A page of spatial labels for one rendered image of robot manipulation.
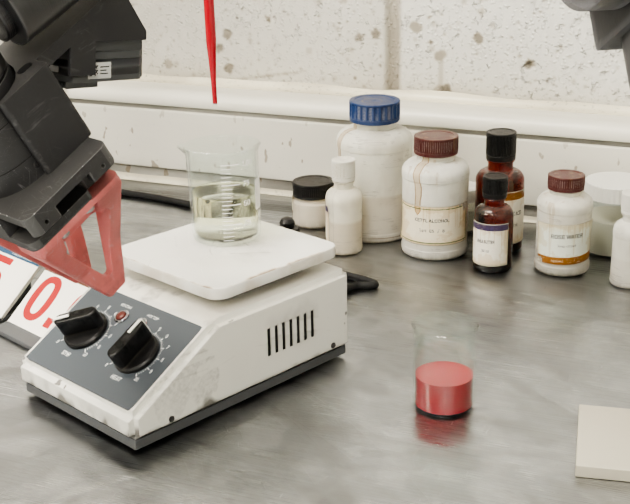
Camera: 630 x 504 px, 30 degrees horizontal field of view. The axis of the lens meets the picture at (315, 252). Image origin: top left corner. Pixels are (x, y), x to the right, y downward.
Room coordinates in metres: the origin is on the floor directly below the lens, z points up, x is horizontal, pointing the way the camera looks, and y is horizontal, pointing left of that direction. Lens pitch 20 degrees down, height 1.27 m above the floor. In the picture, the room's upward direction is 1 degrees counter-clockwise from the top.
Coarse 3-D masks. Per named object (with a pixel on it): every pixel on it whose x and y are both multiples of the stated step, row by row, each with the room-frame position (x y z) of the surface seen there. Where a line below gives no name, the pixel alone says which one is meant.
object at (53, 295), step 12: (48, 276) 0.87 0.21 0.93; (60, 276) 0.87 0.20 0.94; (36, 288) 0.87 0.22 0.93; (48, 288) 0.86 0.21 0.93; (60, 288) 0.85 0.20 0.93; (72, 288) 0.85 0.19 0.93; (84, 288) 0.84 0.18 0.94; (24, 300) 0.86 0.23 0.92; (36, 300) 0.86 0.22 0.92; (48, 300) 0.85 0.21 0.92; (60, 300) 0.84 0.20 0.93; (72, 300) 0.84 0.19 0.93; (24, 312) 0.85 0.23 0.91; (36, 312) 0.85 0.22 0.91; (48, 312) 0.84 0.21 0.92; (60, 312) 0.83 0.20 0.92; (36, 324) 0.83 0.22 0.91; (48, 324) 0.83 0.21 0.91
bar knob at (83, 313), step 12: (72, 312) 0.73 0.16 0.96; (84, 312) 0.72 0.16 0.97; (96, 312) 0.72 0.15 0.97; (60, 324) 0.72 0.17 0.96; (72, 324) 0.72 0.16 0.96; (84, 324) 0.72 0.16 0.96; (96, 324) 0.72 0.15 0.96; (72, 336) 0.73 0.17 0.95; (84, 336) 0.72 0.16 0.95; (96, 336) 0.72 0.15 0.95; (72, 348) 0.72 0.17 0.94
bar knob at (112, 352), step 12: (132, 324) 0.69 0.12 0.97; (144, 324) 0.69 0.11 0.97; (132, 336) 0.69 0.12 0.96; (144, 336) 0.69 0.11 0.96; (120, 348) 0.68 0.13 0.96; (132, 348) 0.68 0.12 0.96; (144, 348) 0.69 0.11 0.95; (156, 348) 0.69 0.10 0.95; (120, 360) 0.68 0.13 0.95; (132, 360) 0.68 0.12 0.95; (144, 360) 0.68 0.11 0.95; (132, 372) 0.68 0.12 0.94
